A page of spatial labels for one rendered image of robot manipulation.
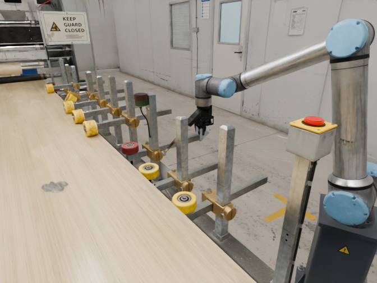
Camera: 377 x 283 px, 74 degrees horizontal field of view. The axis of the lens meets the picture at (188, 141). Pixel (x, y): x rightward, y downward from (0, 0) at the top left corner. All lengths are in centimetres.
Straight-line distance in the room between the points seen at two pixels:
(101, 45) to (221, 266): 967
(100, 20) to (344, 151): 951
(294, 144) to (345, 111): 46
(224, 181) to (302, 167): 30
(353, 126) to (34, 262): 104
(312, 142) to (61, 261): 64
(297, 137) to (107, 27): 972
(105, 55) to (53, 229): 944
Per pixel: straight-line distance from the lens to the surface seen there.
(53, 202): 95
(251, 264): 95
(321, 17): 367
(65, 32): 335
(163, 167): 128
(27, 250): 80
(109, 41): 1013
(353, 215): 115
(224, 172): 82
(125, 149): 121
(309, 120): 59
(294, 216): 70
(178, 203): 82
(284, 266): 82
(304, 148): 59
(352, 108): 104
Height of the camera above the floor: 141
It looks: 24 degrees down
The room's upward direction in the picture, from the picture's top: straight up
